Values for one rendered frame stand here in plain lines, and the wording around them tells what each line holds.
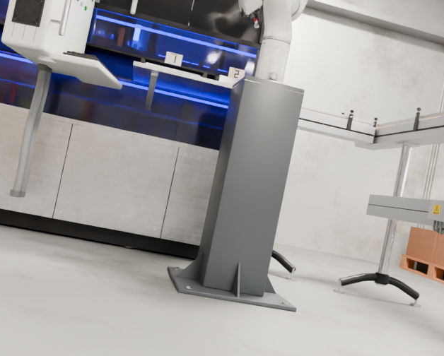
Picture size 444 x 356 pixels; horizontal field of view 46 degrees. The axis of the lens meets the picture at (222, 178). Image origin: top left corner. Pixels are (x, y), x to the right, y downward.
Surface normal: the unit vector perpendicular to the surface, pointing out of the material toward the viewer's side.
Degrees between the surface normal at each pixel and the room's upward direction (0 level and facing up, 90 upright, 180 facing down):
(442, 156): 90
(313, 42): 90
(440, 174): 90
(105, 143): 90
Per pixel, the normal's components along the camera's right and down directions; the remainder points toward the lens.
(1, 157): 0.16, 0.00
